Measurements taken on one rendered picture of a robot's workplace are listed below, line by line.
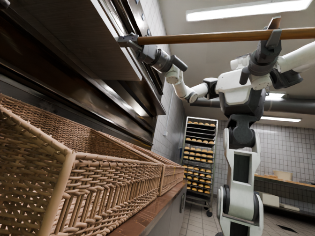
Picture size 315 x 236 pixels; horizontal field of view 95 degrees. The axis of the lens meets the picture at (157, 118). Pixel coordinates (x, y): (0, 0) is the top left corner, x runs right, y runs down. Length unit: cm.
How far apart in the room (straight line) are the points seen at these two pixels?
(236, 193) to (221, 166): 458
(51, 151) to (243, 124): 88
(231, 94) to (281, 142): 515
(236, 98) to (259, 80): 24
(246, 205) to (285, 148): 524
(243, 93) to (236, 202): 58
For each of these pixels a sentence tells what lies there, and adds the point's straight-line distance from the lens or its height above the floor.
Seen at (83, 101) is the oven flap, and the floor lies 98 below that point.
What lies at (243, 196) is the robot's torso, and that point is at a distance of 90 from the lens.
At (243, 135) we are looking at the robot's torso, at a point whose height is 96.
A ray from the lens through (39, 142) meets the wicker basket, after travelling 28.
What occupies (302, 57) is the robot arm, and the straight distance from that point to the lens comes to 81.
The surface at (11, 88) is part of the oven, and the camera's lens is 74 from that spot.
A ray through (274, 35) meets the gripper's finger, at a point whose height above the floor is 116.
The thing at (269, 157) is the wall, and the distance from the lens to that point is 586.
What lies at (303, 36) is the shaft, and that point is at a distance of 66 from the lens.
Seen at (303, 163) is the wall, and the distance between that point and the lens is 620.
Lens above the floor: 74
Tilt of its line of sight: 16 degrees up
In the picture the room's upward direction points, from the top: 11 degrees clockwise
